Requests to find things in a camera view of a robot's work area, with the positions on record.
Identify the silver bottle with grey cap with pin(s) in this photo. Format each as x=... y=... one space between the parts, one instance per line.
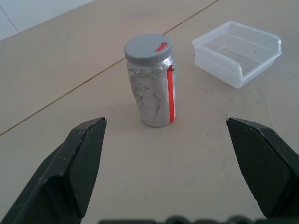
x=153 y=93

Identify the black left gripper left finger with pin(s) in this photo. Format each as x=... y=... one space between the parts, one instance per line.
x=63 y=172

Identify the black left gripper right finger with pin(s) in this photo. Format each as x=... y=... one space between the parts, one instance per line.
x=268 y=168

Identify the grey ribbed plastic jar lid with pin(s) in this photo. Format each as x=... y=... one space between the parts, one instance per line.
x=147 y=50

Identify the clear plastic bin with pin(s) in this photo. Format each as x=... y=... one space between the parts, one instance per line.
x=236 y=60

